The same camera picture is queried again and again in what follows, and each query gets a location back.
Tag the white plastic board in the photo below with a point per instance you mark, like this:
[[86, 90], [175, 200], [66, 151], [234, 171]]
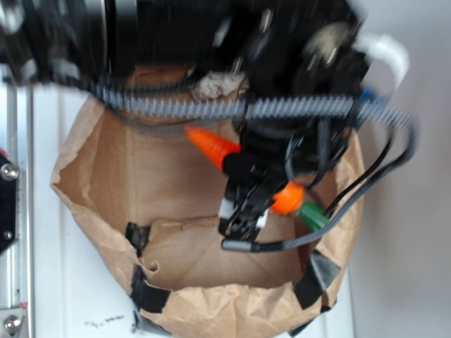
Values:
[[74, 293]]

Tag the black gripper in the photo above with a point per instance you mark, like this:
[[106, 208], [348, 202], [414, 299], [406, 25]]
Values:
[[279, 140]]

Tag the black metal bracket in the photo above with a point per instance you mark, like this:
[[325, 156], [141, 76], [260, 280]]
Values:
[[9, 201]]

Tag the crumpled white paper ball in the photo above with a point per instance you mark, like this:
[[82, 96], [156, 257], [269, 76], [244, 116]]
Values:
[[216, 85]]

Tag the aluminium frame rail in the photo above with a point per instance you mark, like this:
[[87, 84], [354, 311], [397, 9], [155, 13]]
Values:
[[16, 262]]

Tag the orange toy carrot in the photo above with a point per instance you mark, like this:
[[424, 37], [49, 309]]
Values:
[[288, 200]]

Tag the brown paper bag tray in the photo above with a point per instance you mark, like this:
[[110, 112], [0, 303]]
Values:
[[148, 202]]

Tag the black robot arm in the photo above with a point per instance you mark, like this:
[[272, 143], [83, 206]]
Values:
[[285, 70]]

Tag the silver corner bracket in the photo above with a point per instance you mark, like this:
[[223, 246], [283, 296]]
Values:
[[14, 322]]

